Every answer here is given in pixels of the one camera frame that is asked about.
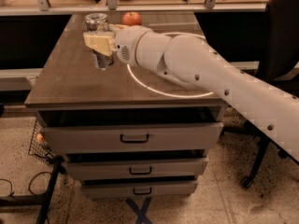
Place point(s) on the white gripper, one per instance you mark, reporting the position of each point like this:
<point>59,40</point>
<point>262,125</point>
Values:
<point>126,44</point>

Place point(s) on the silver blue redbull can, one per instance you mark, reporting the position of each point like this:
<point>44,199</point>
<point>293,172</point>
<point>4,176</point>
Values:
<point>97,22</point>

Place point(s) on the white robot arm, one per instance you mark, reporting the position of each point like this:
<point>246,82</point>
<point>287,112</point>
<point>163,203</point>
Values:
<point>189,60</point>

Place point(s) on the red apple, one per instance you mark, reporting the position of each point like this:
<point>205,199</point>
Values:
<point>131,18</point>

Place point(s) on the grey drawer cabinet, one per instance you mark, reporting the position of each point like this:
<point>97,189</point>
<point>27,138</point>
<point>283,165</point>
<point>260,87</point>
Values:
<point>72,92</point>

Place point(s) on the top grey drawer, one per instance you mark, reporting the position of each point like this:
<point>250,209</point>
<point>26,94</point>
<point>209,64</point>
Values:
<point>131,138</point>

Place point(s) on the grey drawer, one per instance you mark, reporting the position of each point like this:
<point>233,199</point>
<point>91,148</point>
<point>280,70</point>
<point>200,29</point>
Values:
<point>185,187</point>
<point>136,169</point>
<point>131,138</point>

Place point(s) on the small orange ball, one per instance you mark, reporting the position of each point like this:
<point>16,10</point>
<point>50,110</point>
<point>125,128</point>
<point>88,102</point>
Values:
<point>40,138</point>

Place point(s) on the middle grey drawer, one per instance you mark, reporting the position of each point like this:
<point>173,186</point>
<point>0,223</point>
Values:
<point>136,169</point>

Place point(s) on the bottom grey drawer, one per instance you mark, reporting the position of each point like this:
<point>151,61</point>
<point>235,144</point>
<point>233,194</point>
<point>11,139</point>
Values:
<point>185,187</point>

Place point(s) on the black office chair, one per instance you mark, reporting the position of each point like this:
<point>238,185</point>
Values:
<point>280,56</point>

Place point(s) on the black wire basket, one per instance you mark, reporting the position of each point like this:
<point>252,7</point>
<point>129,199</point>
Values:
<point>40,149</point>

